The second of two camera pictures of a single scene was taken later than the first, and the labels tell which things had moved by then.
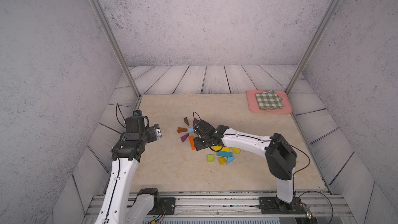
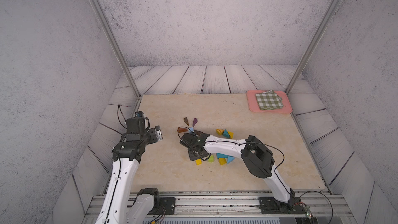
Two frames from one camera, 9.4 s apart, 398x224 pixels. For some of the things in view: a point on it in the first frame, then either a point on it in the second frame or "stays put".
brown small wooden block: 181,129 stays put
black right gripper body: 201,142 → 194,156
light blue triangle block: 229,159 stays put
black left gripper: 153,135 stays put
